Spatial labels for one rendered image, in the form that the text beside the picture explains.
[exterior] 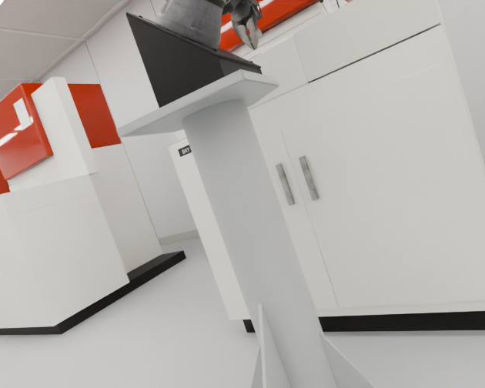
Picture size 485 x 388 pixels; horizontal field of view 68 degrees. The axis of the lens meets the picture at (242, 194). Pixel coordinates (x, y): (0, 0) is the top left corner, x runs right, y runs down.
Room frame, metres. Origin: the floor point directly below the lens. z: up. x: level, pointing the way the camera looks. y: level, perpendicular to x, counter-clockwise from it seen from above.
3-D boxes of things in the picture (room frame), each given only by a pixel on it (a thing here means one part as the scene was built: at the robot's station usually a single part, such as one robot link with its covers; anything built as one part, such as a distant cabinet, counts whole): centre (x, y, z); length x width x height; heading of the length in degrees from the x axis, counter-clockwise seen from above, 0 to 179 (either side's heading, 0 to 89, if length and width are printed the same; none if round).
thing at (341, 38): (1.22, -0.61, 0.89); 0.62 x 0.35 x 0.14; 145
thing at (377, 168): (1.39, -0.35, 0.41); 0.96 x 0.64 x 0.82; 55
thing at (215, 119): (0.78, 0.05, 0.41); 0.51 x 0.44 x 0.82; 154
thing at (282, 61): (1.26, -0.09, 0.89); 0.55 x 0.09 x 0.14; 55
